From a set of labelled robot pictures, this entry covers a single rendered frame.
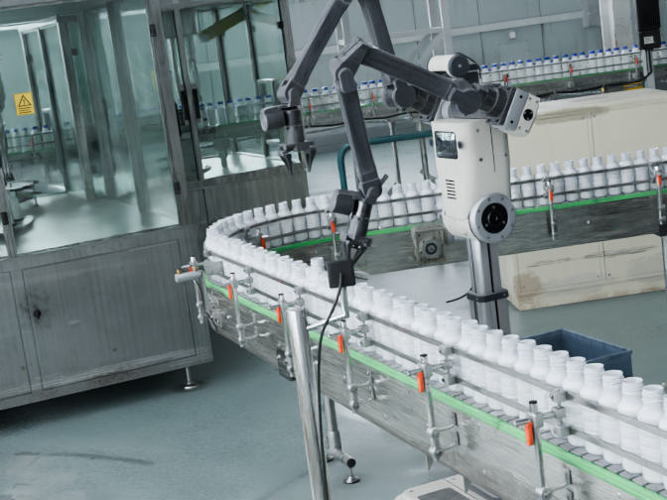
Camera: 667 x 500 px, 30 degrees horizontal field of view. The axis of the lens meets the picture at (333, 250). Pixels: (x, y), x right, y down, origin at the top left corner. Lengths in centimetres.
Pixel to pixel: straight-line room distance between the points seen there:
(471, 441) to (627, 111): 505
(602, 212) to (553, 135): 230
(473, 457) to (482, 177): 133
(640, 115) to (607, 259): 88
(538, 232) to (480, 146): 138
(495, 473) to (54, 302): 415
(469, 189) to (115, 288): 309
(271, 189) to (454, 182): 495
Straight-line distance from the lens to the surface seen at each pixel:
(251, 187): 874
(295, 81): 391
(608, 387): 229
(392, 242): 507
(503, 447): 262
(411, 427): 302
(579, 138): 754
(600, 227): 525
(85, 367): 662
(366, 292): 319
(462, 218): 391
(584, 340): 337
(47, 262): 649
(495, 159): 387
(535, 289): 760
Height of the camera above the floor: 184
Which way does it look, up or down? 10 degrees down
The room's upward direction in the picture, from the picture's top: 8 degrees counter-clockwise
